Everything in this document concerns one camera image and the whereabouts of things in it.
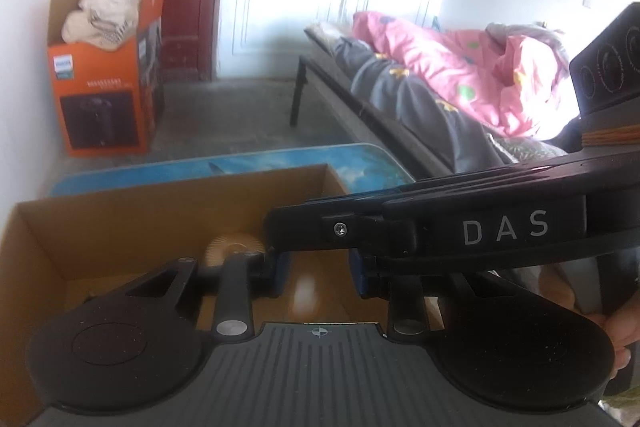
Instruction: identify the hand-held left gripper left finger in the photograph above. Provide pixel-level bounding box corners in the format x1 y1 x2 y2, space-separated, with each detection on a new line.
83 250 292 339

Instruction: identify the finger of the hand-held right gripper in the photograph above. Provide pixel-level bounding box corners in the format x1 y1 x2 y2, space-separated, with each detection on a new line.
263 195 419 261

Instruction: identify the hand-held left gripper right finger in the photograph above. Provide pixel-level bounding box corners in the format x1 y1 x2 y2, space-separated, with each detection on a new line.
349 253 484 338

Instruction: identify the gold lid dark jar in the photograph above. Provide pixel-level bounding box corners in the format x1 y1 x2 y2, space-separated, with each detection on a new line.
202 234 257 269

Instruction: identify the brown cardboard box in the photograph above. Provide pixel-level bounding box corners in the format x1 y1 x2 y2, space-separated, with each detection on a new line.
0 163 445 427

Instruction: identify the person's right hand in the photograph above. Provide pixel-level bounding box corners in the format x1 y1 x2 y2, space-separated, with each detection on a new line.
537 266 640 375

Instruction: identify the floral patterned pillow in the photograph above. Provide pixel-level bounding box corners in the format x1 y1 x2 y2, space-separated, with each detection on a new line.
487 133 567 166

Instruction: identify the bed with grey sheet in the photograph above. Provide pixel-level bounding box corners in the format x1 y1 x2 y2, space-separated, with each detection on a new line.
305 22 577 188

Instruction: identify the pink blanket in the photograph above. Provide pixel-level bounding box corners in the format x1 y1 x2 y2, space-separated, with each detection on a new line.
350 11 572 140

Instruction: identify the orange cardboard box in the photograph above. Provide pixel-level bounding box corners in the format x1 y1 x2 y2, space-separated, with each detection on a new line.
47 0 169 158

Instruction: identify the beige crumpled cloth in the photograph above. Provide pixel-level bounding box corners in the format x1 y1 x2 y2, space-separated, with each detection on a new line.
61 0 147 53

